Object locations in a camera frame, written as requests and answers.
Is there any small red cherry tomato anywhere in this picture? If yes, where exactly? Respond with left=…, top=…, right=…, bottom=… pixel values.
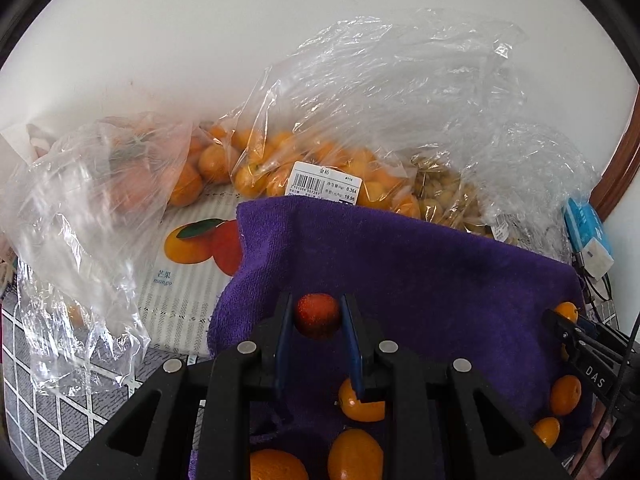
left=294, top=292, right=342, bottom=341

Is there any orange tangerine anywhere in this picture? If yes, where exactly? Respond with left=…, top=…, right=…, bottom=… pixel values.
left=549, top=375, right=582, bottom=416
left=553, top=301, right=579, bottom=324
left=328, top=429, right=384, bottom=480
left=337, top=378, right=385, bottom=422

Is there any small orange with stem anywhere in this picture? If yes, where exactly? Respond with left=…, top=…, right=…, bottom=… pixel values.
left=533, top=416, right=561, bottom=448

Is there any large orange mandarin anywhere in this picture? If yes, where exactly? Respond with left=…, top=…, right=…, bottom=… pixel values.
left=250, top=448, right=309, bottom=480

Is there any clear bag of fruits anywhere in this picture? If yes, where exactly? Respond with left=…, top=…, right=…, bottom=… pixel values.
left=1, top=113, right=193, bottom=396

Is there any person's right hand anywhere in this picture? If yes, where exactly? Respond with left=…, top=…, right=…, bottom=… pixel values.
left=574, top=398, right=626, bottom=470

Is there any purple towel-covered tray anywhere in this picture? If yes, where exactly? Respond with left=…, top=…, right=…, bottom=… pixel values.
left=196, top=196, right=582, bottom=479

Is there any fruit picture placemat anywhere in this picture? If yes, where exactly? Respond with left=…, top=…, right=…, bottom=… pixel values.
left=138, top=186, right=242, bottom=356

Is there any blue tissue pack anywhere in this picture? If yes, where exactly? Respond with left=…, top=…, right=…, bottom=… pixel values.
left=564, top=198, right=614, bottom=281

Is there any bag of small kumquats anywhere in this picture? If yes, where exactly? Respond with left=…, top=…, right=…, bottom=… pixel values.
left=169, top=125, right=421, bottom=219

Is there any large clear plastic bag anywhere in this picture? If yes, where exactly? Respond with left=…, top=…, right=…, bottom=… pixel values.
left=230, top=9, right=598, bottom=262

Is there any grey checked tablecloth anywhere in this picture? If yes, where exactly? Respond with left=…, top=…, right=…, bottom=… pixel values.
left=1, top=280, right=205, bottom=479

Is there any black cable bundle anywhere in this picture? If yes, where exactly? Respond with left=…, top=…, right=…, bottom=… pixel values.
left=544, top=224, right=622, bottom=326

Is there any brown wooden door frame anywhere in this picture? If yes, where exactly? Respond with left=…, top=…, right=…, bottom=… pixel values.
left=590, top=98, right=640, bottom=221

